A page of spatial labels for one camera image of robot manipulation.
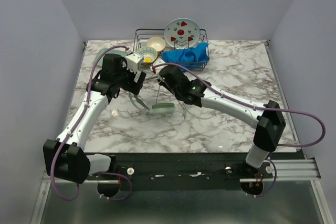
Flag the blue cloth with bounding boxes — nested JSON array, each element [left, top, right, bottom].
[[162, 42, 209, 71]]

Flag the black wire dish rack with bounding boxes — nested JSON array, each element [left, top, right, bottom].
[[134, 28, 210, 72]]

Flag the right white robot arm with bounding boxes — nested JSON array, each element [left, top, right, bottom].
[[152, 63, 286, 178]]

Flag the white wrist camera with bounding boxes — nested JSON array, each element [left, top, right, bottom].
[[125, 52, 143, 74], [151, 59, 166, 74]]

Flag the blue yellow patterned bowl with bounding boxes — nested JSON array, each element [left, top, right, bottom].
[[136, 47, 158, 65]]

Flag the cream bowl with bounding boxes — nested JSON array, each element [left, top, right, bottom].
[[146, 36, 166, 52]]

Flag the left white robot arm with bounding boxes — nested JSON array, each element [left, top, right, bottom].
[[43, 52, 146, 184]]

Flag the mint green rectangular tray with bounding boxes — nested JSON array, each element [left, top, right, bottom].
[[93, 48, 106, 67]]

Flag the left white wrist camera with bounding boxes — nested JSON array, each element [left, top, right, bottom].
[[125, 52, 143, 74]]

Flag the strawberry pattern plate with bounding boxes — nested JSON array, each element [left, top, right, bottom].
[[164, 18, 201, 49]]

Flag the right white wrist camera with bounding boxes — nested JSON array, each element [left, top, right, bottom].
[[151, 59, 166, 74]]

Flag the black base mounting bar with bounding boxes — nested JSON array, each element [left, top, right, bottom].
[[86, 152, 274, 192]]

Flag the mint green headphones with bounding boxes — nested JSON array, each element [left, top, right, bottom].
[[129, 87, 176, 115]]

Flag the aluminium rail frame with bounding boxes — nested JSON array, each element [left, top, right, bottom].
[[28, 40, 326, 224]]

